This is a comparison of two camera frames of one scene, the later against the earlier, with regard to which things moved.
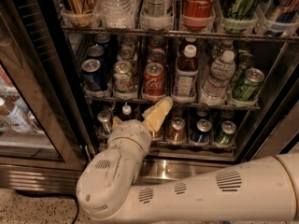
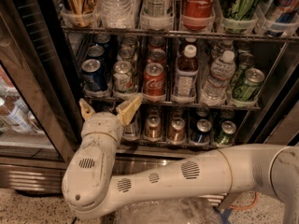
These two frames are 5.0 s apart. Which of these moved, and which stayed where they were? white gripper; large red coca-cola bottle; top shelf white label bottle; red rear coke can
Moved: white gripper
Stayed: top shelf white label bottle; red rear coke can; large red coca-cola bottle
